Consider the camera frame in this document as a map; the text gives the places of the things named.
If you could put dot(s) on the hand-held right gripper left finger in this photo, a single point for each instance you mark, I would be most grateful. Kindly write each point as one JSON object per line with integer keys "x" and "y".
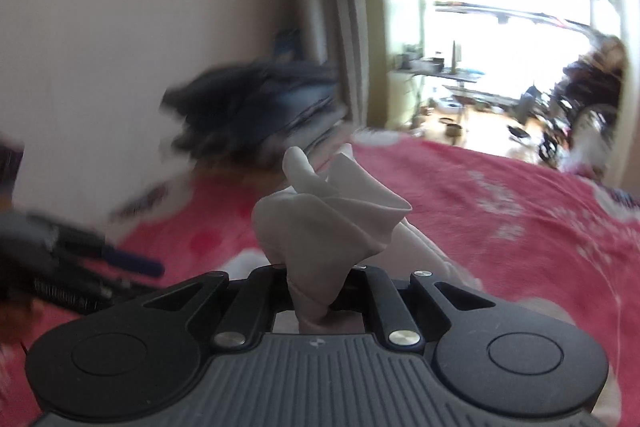
{"x": 250, "y": 302}

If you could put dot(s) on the folding table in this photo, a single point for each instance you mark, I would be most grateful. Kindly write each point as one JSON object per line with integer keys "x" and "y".
{"x": 440, "y": 77}

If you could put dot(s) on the dark grey folded jeans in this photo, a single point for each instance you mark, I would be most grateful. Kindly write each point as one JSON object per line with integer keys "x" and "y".
{"x": 235, "y": 92}

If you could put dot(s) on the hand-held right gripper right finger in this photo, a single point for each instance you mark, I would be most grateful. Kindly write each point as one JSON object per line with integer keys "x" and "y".
{"x": 382, "y": 302}

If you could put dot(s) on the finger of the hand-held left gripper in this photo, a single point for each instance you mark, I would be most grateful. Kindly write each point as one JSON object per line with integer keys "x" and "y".
{"x": 130, "y": 263}
{"x": 120, "y": 288}

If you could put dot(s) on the white button shirt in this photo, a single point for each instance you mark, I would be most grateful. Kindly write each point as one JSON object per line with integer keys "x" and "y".
{"x": 325, "y": 227}

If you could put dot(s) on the black wheelchair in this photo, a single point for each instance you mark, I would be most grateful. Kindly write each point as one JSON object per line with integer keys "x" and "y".
{"x": 585, "y": 92}

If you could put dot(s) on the beige curtain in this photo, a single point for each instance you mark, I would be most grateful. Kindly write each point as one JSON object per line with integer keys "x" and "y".
{"x": 345, "y": 7}

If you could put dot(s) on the white plastic bag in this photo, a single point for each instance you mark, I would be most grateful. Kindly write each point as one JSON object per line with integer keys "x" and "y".
{"x": 585, "y": 152}

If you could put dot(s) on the blue folded jeans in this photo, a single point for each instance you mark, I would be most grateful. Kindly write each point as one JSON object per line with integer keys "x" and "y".
{"x": 305, "y": 97}

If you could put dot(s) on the pink floral blanket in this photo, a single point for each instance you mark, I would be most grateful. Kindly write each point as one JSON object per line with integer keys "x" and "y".
{"x": 500, "y": 227}

